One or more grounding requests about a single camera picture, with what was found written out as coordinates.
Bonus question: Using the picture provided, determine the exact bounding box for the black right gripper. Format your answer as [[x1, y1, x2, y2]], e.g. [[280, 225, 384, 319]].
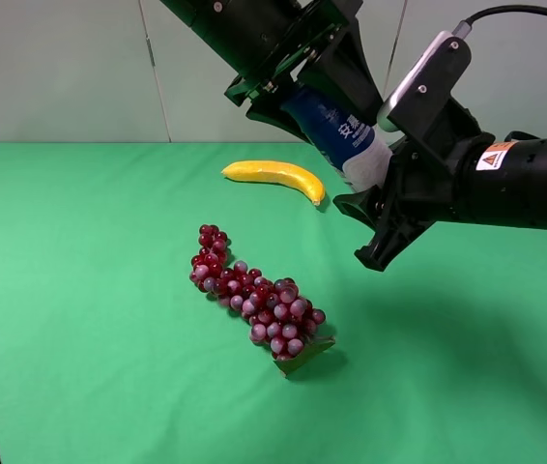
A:
[[333, 96, 496, 272]]

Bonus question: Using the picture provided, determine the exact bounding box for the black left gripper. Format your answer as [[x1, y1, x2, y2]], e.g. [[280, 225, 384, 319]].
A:
[[224, 1, 383, 145]]

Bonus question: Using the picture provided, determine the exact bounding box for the blue and white yogurt bottle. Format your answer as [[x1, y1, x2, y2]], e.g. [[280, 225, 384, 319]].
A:
[[281, 86, 392, 192]]

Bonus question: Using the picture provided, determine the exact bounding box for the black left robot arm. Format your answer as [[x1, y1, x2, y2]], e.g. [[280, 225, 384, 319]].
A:
[[164, 0, 383, 138]]

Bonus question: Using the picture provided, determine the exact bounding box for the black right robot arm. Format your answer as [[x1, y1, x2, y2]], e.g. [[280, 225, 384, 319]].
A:
[[333, 99, 547, 272]]

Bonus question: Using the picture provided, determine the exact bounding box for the yellow banana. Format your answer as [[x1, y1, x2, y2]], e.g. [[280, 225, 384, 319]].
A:
[[221, 159, 326, 207]]

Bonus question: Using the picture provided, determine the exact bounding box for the red grape bunch with leaf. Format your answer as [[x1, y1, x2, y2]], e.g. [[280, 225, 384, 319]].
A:
[[189, 224, 336, 376]]

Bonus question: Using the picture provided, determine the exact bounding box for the green tablecloth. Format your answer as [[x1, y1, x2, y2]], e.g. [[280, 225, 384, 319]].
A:
[[0, 144, 547, 463]]

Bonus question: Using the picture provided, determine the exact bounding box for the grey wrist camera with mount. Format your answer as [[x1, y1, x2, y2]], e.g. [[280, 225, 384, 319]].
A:
[[377, 31, 472, 138]]

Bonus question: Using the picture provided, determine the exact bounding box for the black camera cable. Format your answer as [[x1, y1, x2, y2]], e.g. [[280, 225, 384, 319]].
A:
[[454, 5, 547, 36]]

